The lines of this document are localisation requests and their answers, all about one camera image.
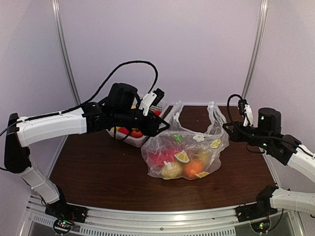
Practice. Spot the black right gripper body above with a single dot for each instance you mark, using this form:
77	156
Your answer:
262	142

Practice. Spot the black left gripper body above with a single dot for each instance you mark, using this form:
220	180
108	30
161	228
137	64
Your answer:
123	118

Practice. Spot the clear printed plastic bag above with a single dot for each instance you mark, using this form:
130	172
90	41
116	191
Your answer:
185	143

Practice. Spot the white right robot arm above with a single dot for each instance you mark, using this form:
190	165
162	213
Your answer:
285	149

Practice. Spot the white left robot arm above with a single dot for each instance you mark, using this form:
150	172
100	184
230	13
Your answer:
23	132

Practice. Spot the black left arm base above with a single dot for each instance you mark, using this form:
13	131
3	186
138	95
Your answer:
66	214

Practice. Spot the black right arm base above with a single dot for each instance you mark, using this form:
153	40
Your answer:
258	213

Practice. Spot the red fruit in basket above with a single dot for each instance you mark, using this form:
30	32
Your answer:
157	112

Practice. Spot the pink fruit in bag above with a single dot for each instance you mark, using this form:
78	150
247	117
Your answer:
158	159

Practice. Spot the orange fruit in bag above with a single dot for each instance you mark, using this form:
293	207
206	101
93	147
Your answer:
193	168

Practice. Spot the white perforated plastic basket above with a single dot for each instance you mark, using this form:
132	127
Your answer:
136	138

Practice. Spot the red pomegranate in basket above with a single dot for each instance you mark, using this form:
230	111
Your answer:
136	133

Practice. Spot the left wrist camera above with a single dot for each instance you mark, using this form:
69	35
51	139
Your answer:
151	98

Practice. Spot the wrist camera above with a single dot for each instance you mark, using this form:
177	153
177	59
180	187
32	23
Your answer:
246	112
151	98

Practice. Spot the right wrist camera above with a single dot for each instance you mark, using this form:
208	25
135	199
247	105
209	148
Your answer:
246	112

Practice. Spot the left aluminium corner post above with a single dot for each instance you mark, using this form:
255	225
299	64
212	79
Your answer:
64	52

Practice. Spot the aluminium corner post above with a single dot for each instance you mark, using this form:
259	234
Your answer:
260	29
64	52

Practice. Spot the right aluminium corner post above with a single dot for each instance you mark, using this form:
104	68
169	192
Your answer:
260	29

